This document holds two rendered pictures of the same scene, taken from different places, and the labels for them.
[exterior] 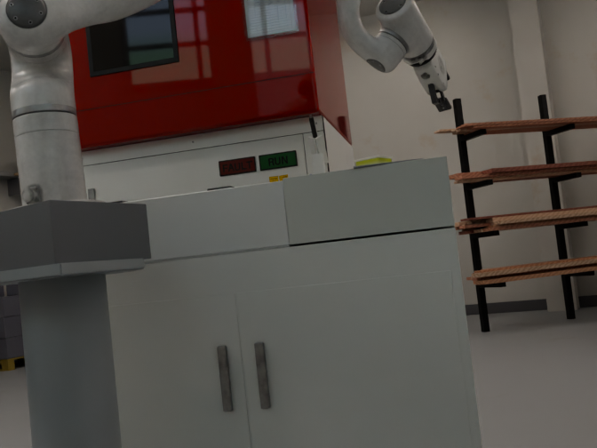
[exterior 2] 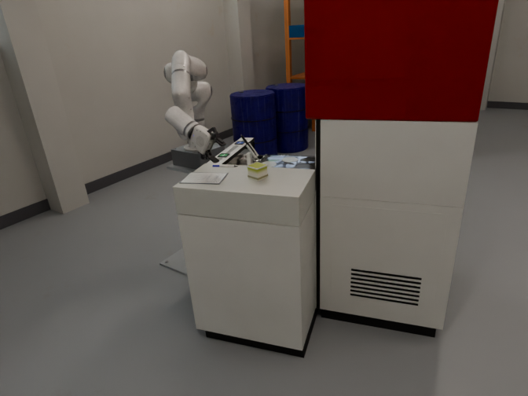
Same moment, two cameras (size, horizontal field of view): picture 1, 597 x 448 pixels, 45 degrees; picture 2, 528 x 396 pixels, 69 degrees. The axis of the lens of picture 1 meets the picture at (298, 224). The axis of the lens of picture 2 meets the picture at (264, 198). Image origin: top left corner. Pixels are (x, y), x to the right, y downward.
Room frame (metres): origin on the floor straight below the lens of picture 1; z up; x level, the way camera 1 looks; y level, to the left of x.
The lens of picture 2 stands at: (2.17, -1.96, 1.65)
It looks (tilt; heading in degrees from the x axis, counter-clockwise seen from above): 24 degrees down; 98
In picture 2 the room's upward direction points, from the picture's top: 4 degrees counter-clockwise
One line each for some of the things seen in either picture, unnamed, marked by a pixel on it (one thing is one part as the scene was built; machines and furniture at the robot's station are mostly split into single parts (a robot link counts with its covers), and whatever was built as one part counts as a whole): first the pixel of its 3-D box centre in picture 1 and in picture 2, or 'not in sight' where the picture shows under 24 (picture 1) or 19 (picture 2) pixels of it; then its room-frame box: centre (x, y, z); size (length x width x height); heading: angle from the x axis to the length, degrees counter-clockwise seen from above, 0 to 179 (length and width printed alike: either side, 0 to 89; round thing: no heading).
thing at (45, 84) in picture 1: (40, 65); (198, 100); (1.43, 0.48, 1.23); 0.19 x 0.12 x 0.24; 13
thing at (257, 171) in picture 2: (374, 171); (257, 171); (1.89, -0.21, 1.00); 0.07 x 0.07 x 0.07; 52
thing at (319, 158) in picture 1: (319, 162); (252, 155); (1.84, -0.07, 1.03); 0.06 x 0.04 x 0.13; 168
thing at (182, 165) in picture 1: (202, 197); (331, 137); (2.26, 0.29, 1.02); 0.81 x 0.03 x 0.40; 78
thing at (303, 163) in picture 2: not in sight; (286, 166); (2.00, 0.15, 0.90); 0.34 x 0.34 x 0.01; 78
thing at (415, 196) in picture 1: (380, 209); (247, 191); (1.83, -0.21, 0.89); 0.62 x 0.35 x 0.14; 168
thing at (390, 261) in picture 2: not in sight; (383, 233); (2.59, 0.22, 0.41); 0.82 x 0.70 x 0.82; 78
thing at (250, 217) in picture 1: (173, 228); (232, 160); (1.66, 0.28, 0.89); 0.55 x 0.09 x 0.14; 78
